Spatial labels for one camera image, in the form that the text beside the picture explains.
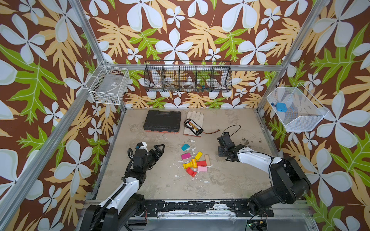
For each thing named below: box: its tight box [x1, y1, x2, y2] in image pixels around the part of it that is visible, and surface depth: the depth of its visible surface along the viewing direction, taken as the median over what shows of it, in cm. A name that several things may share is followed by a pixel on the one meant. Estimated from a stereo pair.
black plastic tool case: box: [143, 109, 182, 134], surface depth 109 cm
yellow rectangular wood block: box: [194, 151, 203, 161], surface depth 95 cm
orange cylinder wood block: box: [191, 158, 198, 168], surface depth 91 cm
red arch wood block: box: [185, 166, 198, 178], surface depth 88 cm
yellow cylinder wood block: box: [183, 161, 193, 170], surface depth 90 cm
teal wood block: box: [181, 143, 191, 152], surface depth 100 cm
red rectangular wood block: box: [196, 160, 207, 167], surface depth 91 cm
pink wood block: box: [197, 166, 208, 172], surface depth 89 cm
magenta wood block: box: [181, 152, 192, 160], surface depth 96 cm
